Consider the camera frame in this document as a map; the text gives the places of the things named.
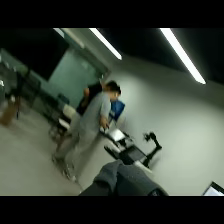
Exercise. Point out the grey garment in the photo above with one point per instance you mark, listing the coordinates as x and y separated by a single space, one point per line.
130 180

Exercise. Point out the black robot arm on stand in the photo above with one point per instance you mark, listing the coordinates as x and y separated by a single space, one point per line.
152 146

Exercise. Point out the blue screen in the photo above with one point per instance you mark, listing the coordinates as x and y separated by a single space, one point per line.
117 109

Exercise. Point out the person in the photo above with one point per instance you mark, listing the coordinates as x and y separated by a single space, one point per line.
89 96
91 118

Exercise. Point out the chair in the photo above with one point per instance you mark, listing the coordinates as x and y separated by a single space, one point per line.
63 121

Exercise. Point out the long ceiling lamp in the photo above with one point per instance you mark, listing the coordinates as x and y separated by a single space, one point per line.
182 55
106 43

